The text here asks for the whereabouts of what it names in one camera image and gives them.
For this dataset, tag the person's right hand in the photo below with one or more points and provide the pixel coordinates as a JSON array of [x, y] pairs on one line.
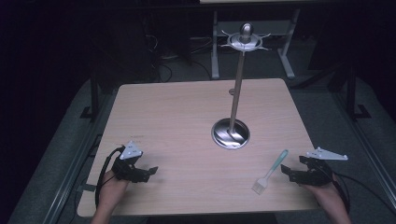
[[325, 194]]

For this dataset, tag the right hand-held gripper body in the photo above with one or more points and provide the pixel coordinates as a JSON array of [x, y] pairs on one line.
[[317, 175]]

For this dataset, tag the aluminium frame rail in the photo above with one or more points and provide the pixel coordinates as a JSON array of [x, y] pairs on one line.
[[367, 140], [71, 168]]

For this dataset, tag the white metal desk frame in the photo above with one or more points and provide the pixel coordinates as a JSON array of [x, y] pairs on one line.
[[214, 46]]

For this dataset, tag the metal utensil stand with hooks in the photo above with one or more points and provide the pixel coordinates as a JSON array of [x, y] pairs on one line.
[[230, 137]]

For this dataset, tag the person's left hand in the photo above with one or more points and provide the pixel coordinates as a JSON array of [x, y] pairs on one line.
[[112, 189]]

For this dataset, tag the black metal stand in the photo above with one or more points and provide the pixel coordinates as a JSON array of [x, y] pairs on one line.
[[94, 93], [351, 93]]

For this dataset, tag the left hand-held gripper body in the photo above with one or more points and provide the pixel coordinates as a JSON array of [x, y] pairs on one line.
[[130, 151]]

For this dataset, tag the grey table bracket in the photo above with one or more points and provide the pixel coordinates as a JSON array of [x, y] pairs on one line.
[[87, 188]]

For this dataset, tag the small grey round disc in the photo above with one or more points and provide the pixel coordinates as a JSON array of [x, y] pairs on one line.
[[232, 91]]

